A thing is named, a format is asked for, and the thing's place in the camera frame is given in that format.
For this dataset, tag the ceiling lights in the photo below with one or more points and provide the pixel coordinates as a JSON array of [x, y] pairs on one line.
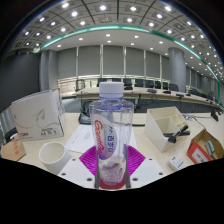
[[103, 7]]

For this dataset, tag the clear plastic water bottle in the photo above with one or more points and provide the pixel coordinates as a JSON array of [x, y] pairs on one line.
[[111, 133]]

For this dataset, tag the white printed paper sheet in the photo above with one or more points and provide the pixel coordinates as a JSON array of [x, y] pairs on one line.
[[80, 138]]

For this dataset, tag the white desk organizer box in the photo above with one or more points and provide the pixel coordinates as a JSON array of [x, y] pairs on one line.
[[158, 128]]

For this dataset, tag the white ceramic mug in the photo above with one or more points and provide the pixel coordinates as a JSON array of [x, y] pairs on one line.
[[53, 156]]

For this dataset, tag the flat brown cardboard envelope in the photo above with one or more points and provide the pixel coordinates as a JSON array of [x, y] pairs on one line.
[[13, 150]]

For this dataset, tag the black desk phone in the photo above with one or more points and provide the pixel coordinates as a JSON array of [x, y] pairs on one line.
[[85, 116]]

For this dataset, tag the row of black chairs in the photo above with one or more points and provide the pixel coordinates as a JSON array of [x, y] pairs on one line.
[[138, 82]]

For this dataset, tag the white paper ream box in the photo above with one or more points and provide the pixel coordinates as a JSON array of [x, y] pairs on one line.
[[36, 116]]

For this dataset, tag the red-edged open cardboard box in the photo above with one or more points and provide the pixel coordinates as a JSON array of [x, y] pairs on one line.
[[200, 155]]

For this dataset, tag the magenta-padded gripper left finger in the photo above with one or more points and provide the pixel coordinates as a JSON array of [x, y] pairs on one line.
[[77, 170]]

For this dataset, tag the black handheld tool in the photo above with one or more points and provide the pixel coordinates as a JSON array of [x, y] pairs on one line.
[[178, 132]]

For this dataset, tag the long curved conference desk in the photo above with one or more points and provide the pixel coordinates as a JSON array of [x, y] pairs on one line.
[[156, 95]]

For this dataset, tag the white remote control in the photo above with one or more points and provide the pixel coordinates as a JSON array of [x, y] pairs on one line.
[[176, 163]]

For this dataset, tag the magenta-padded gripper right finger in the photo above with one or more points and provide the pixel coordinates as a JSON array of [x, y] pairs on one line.
[[146, 170]]

